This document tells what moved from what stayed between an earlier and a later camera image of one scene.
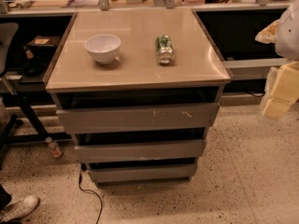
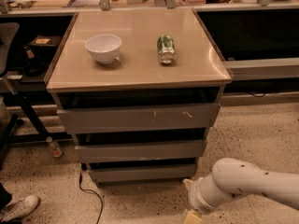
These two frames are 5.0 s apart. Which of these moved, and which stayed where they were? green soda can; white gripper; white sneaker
Moved: white gripper
Stayed: white sneaker; green soda can
